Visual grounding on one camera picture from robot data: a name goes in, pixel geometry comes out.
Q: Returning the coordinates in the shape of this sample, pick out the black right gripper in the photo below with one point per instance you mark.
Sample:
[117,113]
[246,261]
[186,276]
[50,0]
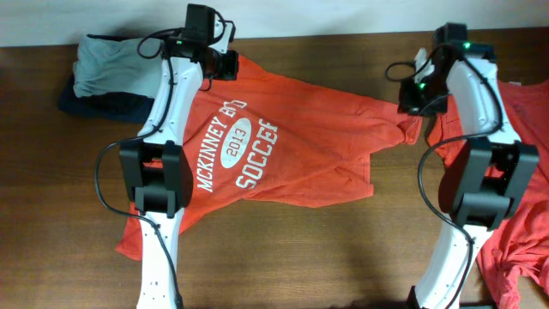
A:
[407,103]

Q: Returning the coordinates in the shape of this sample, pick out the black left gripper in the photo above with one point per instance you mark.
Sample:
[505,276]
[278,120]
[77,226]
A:
[230,69]

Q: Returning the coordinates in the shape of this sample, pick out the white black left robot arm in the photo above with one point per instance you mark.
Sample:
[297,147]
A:
[157,175]

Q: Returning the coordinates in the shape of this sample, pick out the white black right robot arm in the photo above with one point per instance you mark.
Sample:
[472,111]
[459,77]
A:
[485,183]

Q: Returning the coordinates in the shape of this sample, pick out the dark navy folded garment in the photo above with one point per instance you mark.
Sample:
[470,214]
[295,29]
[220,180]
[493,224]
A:
[122,107]

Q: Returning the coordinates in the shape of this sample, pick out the light grey folded garment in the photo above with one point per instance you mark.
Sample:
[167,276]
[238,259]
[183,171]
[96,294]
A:
[105,65]

